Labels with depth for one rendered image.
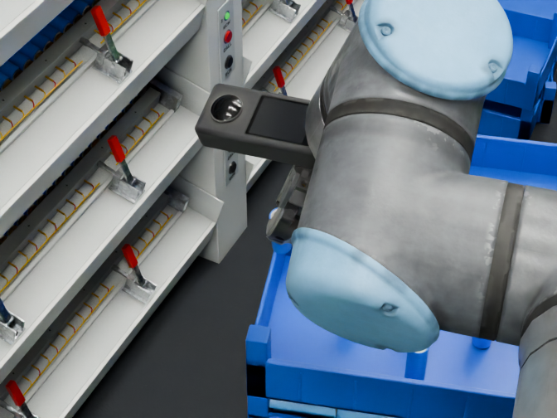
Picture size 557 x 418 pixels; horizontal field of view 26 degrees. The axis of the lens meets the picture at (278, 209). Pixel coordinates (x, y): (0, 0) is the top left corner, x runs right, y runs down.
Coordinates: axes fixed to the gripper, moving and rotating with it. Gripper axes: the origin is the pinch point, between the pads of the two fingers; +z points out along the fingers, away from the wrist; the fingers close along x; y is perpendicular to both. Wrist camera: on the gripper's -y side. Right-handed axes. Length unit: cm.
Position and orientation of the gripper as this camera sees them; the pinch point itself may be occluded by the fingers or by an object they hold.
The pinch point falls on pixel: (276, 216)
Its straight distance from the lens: 103.0
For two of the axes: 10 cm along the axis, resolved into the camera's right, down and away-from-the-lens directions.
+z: -2.2, 3.3, 9.2
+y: 9.2, 3.9, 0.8
